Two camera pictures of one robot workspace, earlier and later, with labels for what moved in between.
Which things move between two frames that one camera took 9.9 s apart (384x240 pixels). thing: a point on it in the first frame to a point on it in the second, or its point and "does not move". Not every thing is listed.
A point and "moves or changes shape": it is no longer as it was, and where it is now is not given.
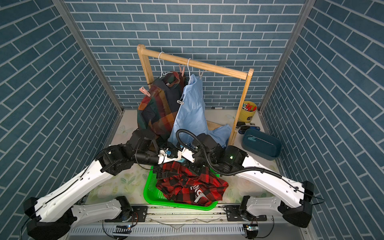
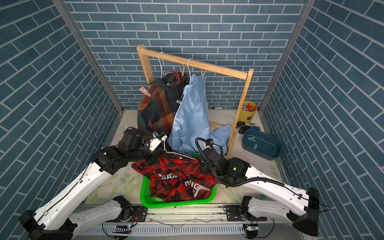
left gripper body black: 168,143 to 146,152
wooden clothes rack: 146,54 does not move
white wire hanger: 161,65 does not move
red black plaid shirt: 177,183 moves or changes shape
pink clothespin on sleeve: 142,90 does not move
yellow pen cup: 248,110 does not move
